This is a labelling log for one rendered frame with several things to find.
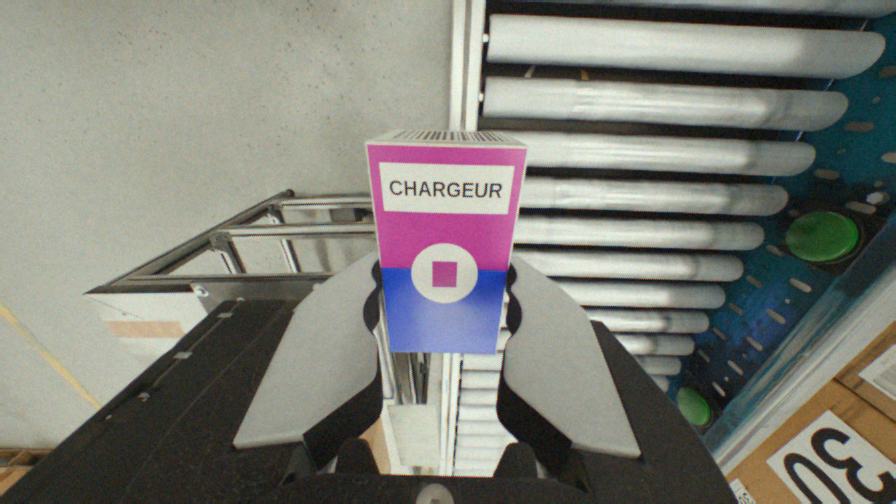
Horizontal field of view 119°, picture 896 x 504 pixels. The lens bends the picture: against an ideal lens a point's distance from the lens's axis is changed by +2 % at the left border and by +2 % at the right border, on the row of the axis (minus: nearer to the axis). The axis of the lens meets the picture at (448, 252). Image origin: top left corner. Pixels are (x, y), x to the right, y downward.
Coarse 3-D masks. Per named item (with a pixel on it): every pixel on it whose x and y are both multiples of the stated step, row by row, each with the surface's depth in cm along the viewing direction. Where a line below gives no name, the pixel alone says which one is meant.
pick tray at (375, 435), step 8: (376, 424) 67; (368, 432) 66; (376, 432) 66; (384, 432) 73; (368, 440) 64; (376, 440) 65; (384, 440) 73; (376, 448) 65; (384, 448) 73; (376, 456) 65; (384, 456) 73; (384, 464) 73; (384, 472) 73
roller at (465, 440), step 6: (456, 432) 80; (456, 438) 79; (462, 438) 76; (468, 438) 76; (474, 438) 76; (480, 438) 76; (486, 438) 76; (492, 438) 76; (498, 438) 76; (504, 438) 76; (510, 438) 76; (456, 444) 77; (462, 444) 76; (468, 444) 76; (474, 444) 76; (480, 444) 76; (486, 444) 76; (492, 444) 76; (498, 444) 76; (504, 444) 75
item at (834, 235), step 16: (800, 224) 39; (816, 224) 37; (832, 224) 36; (848, 224) 34; (800, 240) 39; (816, 240) 37; (832, 240) 36; (848, 240) 34; (800, 256) 39; (816, 256) 37; (832, 256) 36
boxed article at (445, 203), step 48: (384, 144) 9; (432, 144) 9; (480, 144) 9; (384, 192) 10; (432, 192) 10; (480, 192) 10; (384, 240) 11; (432, 240) 11; (480, 240) 11; (384, 288) 12; (432, 288) 12; (480, 288) 12; (432, 336) 13; (480, 336) 13
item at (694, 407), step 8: (680, 392) 59; (688, 392) 57; (696, 392) 55; (680, 400) 58; (688, 400) 56; (696, 400) 55; (704, 400) 54; (680, 408) 58; (688, 408) 56; (696, 408) 55; (704, 408) 53; (688, 416) 56; (696, 416) 54; (704, 416) 53
